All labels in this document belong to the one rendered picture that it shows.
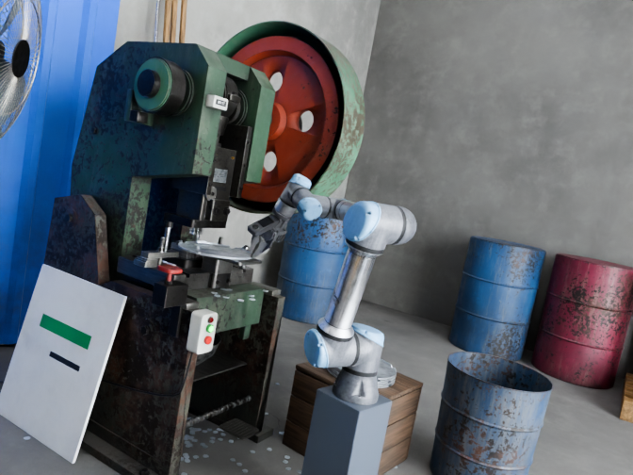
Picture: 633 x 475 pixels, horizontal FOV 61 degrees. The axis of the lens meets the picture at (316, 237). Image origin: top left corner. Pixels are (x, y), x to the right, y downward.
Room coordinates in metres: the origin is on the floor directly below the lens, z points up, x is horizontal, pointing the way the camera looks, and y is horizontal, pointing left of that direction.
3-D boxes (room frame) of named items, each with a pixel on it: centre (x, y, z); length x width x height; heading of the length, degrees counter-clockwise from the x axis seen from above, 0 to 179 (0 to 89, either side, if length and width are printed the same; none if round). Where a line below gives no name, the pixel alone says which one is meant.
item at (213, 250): (2.03, 0.37, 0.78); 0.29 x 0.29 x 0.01
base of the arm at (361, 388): (1.69, -0.22, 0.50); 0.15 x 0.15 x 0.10
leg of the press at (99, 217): (1.93, 0.73, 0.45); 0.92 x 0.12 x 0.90; 60
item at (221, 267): (2.00, 0.32, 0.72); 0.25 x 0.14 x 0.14; 60
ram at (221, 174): (2.07, 0.44, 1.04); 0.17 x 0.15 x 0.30; 60
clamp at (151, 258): (1.94, 0.56, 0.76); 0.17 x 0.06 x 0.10; 150
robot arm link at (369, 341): (1.69, -0.21, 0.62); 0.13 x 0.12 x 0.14; 122
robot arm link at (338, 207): (1.77, -0.16, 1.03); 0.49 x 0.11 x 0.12; 32
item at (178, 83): (1.89, 0.62, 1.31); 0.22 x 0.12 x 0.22; 60
